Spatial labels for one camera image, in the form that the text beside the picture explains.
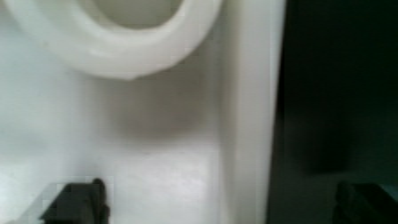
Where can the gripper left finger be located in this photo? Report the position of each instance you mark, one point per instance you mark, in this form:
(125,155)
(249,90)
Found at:
(78,206)

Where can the white square tabletop tray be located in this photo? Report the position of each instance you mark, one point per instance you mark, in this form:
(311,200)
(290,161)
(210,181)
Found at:
(137,106)

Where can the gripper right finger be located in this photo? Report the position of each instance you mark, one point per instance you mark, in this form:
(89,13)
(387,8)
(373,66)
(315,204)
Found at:
(366,203)

